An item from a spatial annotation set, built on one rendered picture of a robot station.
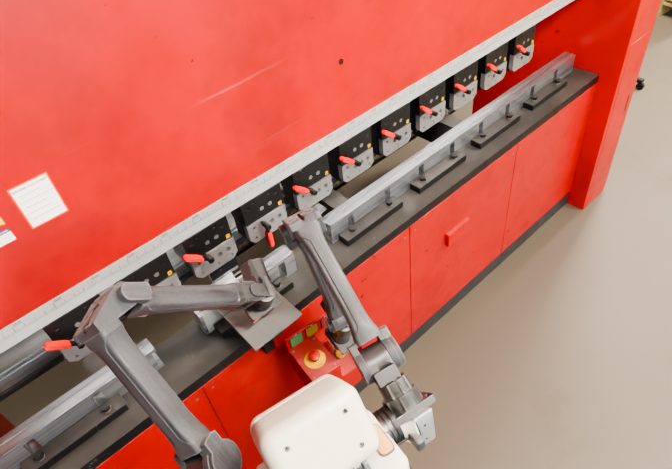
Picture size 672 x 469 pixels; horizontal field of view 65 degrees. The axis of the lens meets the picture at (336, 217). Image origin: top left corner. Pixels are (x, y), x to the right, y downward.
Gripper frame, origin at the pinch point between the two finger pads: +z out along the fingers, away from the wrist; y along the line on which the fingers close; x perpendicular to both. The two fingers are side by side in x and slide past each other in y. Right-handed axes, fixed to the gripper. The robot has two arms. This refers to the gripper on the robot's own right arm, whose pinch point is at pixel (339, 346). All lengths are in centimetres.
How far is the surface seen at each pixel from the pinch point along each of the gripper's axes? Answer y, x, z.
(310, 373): -2.0, 13.2, -0.1
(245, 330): 15.3, 25.7, -18.0
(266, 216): 39, 3, -33
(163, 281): 35, 40, -34
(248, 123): 48, 1, -64
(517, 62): 53, -132, -26
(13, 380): 48, 90, -2
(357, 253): 24.5, -25.8, -2.8
